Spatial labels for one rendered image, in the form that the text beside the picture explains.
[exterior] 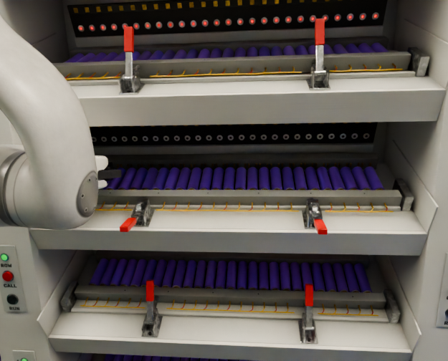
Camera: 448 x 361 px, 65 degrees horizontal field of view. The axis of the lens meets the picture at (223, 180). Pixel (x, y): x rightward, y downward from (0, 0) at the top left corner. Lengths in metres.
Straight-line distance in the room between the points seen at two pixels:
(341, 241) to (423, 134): 0.20
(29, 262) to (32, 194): 0.32
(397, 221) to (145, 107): 0.41
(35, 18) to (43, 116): 0.40
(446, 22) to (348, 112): 0.16
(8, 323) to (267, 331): 0.45
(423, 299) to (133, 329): 0.47
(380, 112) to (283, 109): 0.13
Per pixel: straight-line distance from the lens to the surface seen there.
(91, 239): 0.61
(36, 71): 0.35
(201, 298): 0.67
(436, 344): 0.68
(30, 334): 0.74
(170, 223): 0.56
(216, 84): 0.53
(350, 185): 0.61
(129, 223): 0.51
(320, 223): 0.49
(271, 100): 0.50
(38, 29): 0.71
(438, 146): 0.56
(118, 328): 0.69
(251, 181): 0.60
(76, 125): 0.34
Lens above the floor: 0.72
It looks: 14 degrees down
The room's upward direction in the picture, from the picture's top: 1 degrees counter-clockwise
